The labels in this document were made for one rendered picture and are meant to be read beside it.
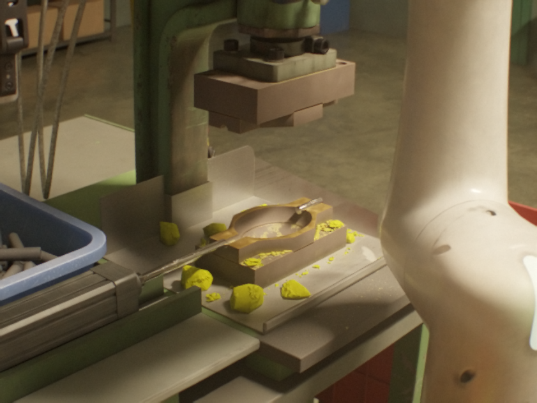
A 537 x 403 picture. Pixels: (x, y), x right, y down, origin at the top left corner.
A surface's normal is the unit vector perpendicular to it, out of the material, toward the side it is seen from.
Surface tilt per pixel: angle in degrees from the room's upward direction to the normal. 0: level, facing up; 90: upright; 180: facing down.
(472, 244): 18
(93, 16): 90
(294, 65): 90
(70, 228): 81
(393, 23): 90
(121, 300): 90
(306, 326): 0
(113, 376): 0
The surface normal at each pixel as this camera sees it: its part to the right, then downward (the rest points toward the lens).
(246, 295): -0.09, -0.73
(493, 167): 0.59, 0.22
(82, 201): 0.03, -0.93
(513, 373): -0.10, 0.36
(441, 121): -0.42, 0.27
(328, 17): 0.76, 0.25
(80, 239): -0.64, 0.12
